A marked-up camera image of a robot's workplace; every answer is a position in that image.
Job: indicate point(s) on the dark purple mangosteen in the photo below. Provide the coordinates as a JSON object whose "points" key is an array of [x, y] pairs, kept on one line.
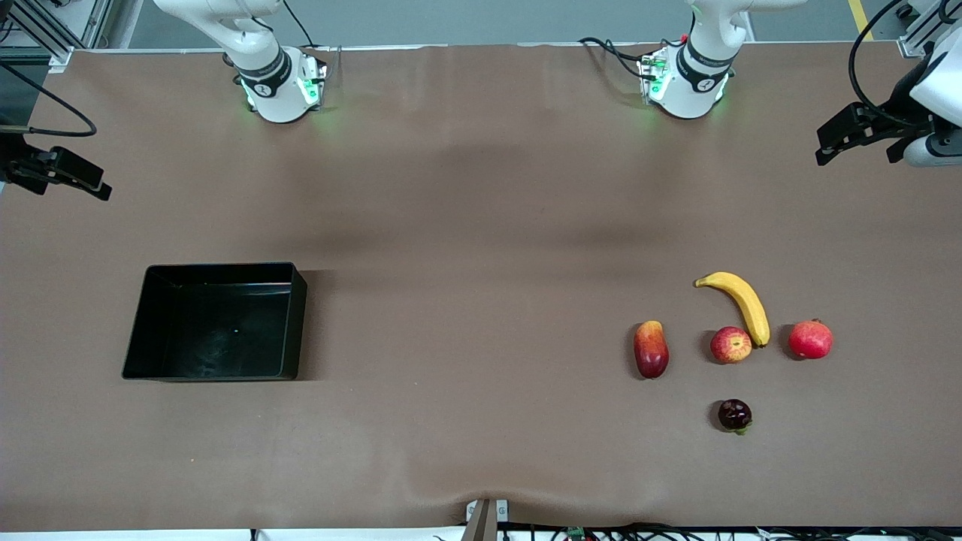
{"points": [[734, 414]]}

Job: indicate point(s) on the red yellow apple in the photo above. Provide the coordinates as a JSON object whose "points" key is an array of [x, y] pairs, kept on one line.
{"points": [[730, 346]]}

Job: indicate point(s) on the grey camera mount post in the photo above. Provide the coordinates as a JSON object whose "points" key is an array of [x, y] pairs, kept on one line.
{"points": [[481, 526]]}

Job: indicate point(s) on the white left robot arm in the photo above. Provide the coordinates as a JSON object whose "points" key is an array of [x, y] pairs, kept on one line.
{"points": [[691, 75]]}

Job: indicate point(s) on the black plastic box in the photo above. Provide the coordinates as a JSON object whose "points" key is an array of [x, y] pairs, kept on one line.
{"points": [[218, 330]]}

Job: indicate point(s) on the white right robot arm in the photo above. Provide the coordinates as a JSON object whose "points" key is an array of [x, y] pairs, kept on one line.
{"points": [[270, 83]]}

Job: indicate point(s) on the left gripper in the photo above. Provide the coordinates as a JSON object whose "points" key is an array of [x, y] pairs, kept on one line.
{"points": [[900, 100]]}

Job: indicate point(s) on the table cover sheet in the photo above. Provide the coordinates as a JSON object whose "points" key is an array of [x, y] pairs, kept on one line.
{"points": [[481, 188]]}

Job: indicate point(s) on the red pomegranate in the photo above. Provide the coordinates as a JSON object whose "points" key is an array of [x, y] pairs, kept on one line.
{"points": [[810, 340]]}

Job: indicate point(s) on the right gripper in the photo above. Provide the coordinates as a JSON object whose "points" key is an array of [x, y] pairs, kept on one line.
{"points": [[16, 160]]}

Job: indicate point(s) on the yellow banana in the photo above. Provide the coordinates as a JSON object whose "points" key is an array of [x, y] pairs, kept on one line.
{"points": [[744, 300]]}

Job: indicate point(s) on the aluminium frame profile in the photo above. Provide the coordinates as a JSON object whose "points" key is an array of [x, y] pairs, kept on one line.
{"points": [[913, 41], [45, 34]]}

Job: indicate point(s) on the red yellow mango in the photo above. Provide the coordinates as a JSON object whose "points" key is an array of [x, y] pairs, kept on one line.
{"points": [[651, 352]]}

